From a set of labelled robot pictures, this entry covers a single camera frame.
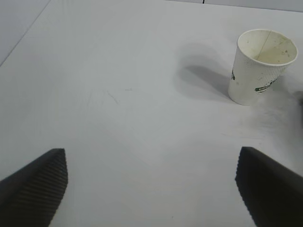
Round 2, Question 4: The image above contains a white paper coffee cup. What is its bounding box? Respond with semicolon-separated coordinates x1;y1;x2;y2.
227;28;298;106

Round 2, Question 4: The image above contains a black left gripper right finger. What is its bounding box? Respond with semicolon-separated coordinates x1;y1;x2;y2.
234;146;303;227

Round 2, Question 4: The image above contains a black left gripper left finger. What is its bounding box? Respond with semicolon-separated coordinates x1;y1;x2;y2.
0;148;69;227

